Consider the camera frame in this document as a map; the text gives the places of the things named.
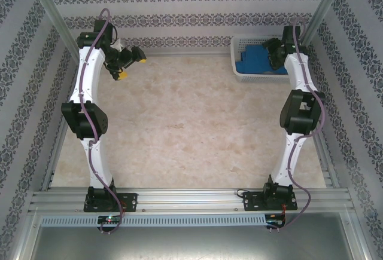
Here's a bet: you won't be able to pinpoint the blue long pants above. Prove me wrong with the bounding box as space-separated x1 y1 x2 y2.
235 44 290 76

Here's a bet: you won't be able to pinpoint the white plastic perforated basket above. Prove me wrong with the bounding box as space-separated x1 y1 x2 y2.
230 35 293 84

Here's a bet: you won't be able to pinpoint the grey metal base panel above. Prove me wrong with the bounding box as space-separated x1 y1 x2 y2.
28 226 361 260

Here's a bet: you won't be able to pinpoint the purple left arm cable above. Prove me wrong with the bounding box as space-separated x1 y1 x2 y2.
78 8 128 234

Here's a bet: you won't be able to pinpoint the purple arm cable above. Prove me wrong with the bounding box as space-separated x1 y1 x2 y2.
78 8 128 234
279 17 327 233

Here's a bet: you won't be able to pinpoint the aluminium frame post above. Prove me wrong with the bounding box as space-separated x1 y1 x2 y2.
23 0 81 60
301 0 350 47

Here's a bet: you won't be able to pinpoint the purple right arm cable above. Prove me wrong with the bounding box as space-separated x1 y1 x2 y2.
279 17 327 233

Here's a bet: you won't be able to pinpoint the aluminium table side rail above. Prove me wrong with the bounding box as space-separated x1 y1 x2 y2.
40 118 69 192
311 133 341 188

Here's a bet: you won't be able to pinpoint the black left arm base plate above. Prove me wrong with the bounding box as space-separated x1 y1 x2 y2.
83 192 139 213

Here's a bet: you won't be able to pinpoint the aluminium mounting rail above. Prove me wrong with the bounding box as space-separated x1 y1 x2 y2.
29 186 354 213

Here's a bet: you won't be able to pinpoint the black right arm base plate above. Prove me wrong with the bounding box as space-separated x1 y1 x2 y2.
242 191 299 212

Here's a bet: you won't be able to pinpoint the grey slotted cable duct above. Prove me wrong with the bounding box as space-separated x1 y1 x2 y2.
40 214 268 228

